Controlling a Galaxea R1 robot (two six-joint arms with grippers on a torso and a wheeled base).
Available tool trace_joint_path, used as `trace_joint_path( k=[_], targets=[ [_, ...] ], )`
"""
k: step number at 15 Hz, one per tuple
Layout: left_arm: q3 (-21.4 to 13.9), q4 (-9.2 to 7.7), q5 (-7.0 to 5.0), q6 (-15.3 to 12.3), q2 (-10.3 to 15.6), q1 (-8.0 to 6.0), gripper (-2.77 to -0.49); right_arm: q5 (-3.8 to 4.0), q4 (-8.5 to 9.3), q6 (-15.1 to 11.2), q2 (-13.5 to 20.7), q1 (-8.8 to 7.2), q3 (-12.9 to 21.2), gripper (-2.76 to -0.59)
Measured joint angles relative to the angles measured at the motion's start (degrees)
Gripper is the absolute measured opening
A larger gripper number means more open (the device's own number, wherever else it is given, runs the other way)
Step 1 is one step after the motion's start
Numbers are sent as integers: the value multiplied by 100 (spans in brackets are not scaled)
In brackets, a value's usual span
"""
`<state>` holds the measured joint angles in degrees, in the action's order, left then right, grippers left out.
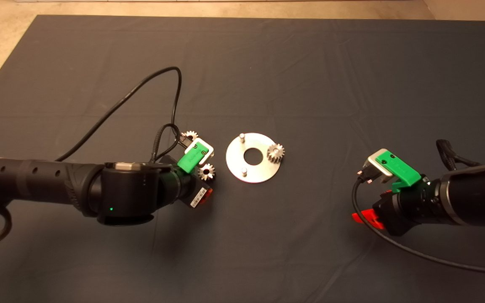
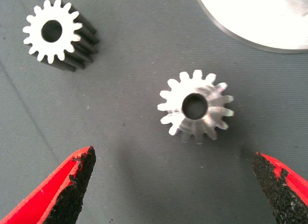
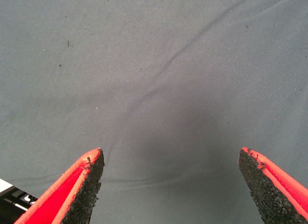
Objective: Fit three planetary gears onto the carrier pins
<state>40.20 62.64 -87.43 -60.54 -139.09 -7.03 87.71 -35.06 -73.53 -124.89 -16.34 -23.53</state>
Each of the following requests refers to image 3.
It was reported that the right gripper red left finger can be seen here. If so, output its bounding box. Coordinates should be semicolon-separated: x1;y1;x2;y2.
13;147;105;224

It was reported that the dark grey table cloth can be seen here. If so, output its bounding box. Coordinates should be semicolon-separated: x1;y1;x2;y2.
0;0;308;224

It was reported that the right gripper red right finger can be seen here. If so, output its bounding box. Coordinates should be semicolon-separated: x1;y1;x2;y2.
238;147;308;224

